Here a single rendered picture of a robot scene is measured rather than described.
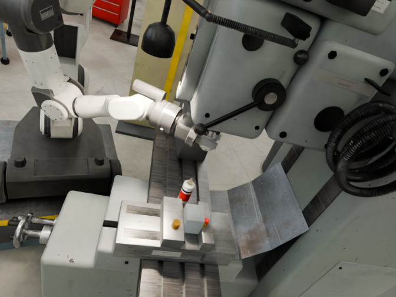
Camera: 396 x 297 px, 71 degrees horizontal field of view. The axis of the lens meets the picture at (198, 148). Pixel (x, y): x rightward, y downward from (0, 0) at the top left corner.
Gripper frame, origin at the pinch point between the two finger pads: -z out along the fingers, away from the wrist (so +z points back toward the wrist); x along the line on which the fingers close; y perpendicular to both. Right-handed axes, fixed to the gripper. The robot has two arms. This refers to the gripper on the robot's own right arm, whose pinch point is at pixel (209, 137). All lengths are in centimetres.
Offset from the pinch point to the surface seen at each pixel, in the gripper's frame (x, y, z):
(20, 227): -21, 56, 48
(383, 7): -4.9, -44.9, -19.8
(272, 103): -10.0, -21.5, -10.1
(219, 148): 180, 123, -6
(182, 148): 22.1, 24.5, 9.4
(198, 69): -5.5, -19.6, 8.8
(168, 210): -14.8, 19.5, 1.7
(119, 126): 137, 122, 91
